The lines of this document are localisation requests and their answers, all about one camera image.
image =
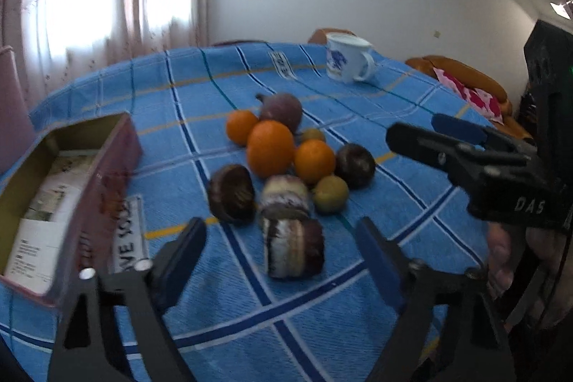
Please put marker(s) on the blue plaid tablecloth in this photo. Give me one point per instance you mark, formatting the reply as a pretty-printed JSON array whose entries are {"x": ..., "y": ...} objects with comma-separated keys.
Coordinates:
[{"x": 287, "y": 297}]

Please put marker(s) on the brown leather sofa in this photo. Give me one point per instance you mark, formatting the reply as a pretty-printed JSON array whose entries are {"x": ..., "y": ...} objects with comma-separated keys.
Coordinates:
[{"x": 473, "y": 78}]

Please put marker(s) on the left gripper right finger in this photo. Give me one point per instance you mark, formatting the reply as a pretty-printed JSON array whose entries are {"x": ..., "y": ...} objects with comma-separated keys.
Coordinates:
[{"x": 412, "y": 289}]

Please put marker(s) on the printed paper leaflet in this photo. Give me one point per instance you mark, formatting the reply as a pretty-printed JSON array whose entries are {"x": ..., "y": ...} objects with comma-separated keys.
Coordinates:
[{"x": 43, "y": 227}]

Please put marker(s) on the dark mangosteen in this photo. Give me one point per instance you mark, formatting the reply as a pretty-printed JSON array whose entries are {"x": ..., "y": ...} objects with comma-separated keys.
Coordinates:
[
  {"x": 231, "y": 195},
  {"x": 355, "y": 165}
]

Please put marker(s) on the white blue floral mug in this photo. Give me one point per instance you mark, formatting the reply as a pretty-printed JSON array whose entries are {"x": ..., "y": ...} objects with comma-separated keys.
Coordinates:
[{"x": 349, "y": 58}]

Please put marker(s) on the pink floral cushion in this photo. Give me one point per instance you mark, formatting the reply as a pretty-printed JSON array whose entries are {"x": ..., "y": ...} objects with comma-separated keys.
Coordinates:
[{"x": 484, "y": 103}]

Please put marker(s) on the green-yellow round fruit front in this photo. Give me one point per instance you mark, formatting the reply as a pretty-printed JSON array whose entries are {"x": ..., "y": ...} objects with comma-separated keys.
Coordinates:
[{"x": 330, "y": 195}]

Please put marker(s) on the pink metal tin box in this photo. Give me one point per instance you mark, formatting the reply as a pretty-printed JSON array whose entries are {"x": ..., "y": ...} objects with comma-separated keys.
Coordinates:
[{"x": 88, "y": 242}]

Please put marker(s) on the right hand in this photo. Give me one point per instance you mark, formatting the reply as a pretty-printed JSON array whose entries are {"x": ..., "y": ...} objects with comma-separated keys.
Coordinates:
[{"x": 529, "y": 275}]

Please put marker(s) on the pink plastic pitcher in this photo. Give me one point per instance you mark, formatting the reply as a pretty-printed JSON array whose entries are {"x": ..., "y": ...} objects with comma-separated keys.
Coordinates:
[{"x": 16, "y": 129}]

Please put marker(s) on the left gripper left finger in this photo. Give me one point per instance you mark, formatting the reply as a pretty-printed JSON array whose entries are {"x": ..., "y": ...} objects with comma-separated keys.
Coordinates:
[{"x": 88, "y": 344}]

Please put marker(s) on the small orange behind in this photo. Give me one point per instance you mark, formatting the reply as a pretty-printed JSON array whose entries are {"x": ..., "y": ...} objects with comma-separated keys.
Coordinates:
[{"x": 238, "y": 126}]

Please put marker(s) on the ceiling light panel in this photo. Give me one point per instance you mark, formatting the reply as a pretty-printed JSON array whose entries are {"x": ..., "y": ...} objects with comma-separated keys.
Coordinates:
[{"x": 564, "y": 9}]

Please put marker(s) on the large orange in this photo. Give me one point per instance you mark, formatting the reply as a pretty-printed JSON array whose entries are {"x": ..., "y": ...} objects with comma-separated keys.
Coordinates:
[{"x": 270, "y": 149}]

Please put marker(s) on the small green fruit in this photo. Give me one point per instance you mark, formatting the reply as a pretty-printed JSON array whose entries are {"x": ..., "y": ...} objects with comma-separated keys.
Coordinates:
[{"x": 312, "y": 134}]

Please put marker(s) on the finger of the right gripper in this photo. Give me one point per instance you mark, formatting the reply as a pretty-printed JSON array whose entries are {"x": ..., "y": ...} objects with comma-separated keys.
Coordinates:
[
  {"x": 487, "y": 137},
  {"x": 438, "y": 153}
]

